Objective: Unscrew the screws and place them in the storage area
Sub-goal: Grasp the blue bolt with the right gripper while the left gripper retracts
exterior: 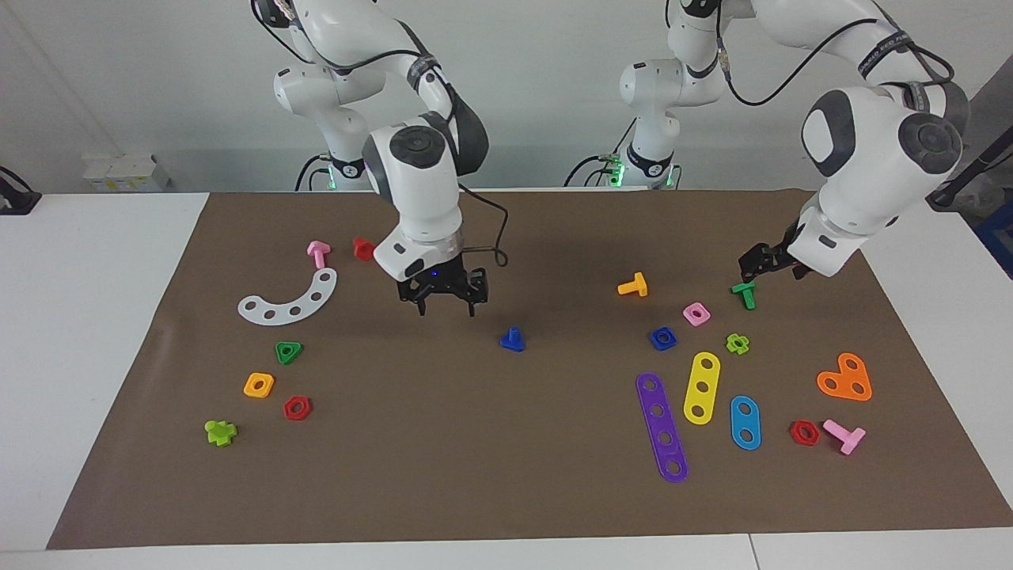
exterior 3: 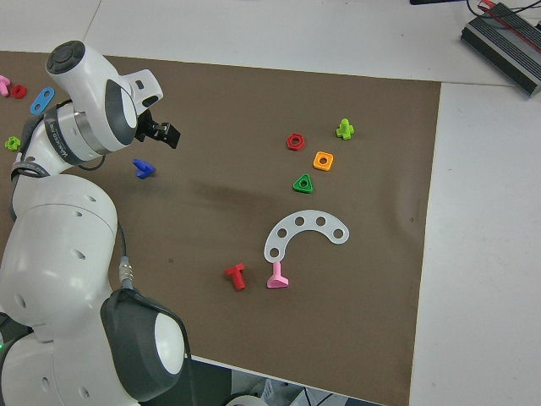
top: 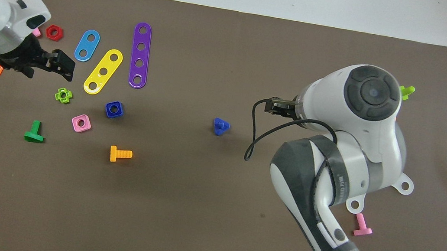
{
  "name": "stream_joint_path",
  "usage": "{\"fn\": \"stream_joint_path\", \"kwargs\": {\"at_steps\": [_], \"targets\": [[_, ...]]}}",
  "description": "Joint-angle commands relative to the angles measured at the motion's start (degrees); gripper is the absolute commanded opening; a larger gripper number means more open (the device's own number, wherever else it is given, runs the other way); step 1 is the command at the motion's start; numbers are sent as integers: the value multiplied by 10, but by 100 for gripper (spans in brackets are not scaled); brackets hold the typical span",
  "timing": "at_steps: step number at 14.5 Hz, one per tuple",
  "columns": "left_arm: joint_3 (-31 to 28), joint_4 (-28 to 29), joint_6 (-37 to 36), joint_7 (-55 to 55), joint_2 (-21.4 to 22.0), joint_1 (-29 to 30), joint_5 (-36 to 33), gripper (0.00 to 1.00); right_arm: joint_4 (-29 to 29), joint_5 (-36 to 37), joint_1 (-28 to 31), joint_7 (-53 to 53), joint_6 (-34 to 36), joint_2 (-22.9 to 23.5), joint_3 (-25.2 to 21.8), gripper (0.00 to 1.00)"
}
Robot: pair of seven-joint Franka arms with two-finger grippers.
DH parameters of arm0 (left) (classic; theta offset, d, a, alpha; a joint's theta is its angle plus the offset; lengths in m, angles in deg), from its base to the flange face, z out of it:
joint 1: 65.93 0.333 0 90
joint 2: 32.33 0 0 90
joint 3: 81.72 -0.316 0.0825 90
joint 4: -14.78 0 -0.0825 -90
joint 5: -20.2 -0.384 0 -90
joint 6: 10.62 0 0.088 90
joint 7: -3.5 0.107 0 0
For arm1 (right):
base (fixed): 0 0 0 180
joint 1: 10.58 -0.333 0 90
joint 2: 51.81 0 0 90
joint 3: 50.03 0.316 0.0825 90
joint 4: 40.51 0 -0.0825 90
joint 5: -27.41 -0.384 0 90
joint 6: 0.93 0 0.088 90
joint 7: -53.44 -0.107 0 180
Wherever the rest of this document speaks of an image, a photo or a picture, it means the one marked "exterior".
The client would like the white curved five-hole plate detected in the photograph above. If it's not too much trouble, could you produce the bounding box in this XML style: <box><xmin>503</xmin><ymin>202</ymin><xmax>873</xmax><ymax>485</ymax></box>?
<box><xmin>237</xmin><ymin>268</ymin><xmax>339</xmax><ymax>326</ymax></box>

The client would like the yellow three-hole plastic strip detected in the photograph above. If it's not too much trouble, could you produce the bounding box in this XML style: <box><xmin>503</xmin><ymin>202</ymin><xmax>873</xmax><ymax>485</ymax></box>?
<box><xmin>683</xmin><ymin>351</ymin><xmax>722</xmax><ymax>426</ymax></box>

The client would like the orange heart-shaped plastic plate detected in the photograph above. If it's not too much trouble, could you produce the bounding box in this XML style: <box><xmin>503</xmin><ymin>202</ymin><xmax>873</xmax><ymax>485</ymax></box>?
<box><xmin>816</xmin><ymin>352</ymin><xmax>873</xmax><ymax>402</ymax></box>

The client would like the blue two-hole plastic strip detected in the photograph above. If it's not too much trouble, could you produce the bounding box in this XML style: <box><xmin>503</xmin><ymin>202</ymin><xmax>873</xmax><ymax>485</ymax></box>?
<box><xmin>729</xmin><ymin>395</ymin><xmax>762</xmax><ymax>451</ymax></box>

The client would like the brown paper table mat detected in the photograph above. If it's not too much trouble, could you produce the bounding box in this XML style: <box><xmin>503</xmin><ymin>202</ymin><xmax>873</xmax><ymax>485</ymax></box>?
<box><xmin>46</xmin><ymin>188</ymin><xmax>1013</xmax><ymax>550</ymax></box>

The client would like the purple four-hole plastic strip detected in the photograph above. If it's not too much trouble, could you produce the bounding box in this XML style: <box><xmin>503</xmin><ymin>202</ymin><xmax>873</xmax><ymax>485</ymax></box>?
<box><xmin>635</xmin><ymin>372</ymin><xmax>689</xmax><ymax>484</ymax></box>

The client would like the blue crate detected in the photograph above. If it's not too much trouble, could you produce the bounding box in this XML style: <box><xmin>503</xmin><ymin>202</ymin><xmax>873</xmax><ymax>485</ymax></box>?
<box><xmin>975</xmin><ymin>202</ymin><xmax>1013</xmax><ymax>279</ymax></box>

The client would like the white small box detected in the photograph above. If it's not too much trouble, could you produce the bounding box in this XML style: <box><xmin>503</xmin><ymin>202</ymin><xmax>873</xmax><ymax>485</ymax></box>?
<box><xmin>82</xmin><ymin>154</ymin><xmax>171</xmax><ymax>193</ymax></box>

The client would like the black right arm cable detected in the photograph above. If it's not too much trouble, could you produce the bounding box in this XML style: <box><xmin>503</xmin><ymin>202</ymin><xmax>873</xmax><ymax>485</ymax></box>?
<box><xmin>252</xmin><ymin>0</ymin><xmax>509</xmax><ymax>268</ymax></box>

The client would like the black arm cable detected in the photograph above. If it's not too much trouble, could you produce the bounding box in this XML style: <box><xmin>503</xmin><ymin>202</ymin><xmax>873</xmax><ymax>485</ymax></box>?
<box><xmin>715</xmin><ymin>0</ymin><xmax>954</xmax><ymax>107</ymax></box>
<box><xmin>252</xmin><ymin>0</ymin><xmax>509</xmax><ymax>268</ymax></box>

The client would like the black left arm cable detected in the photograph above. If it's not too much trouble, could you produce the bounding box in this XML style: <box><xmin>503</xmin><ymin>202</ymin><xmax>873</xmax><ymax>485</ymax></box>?
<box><xmin>715</xmin><ymin>0</ymin><xmax>954</xmax><ymax>107</ymax></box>

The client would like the black left base cable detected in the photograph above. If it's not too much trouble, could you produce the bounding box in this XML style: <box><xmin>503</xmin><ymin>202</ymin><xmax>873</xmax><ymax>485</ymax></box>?
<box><xmin>563</xmin><ymin>119</ymin><xmax>634</xmax><ymax>188</ymax></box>

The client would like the black clamp mount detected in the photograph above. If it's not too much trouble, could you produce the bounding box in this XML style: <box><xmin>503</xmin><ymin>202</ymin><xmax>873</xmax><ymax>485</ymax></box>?
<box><xmin>0</xmin><ymin>165</ymin><xmax>42</xmax><ymax>216</ymax></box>

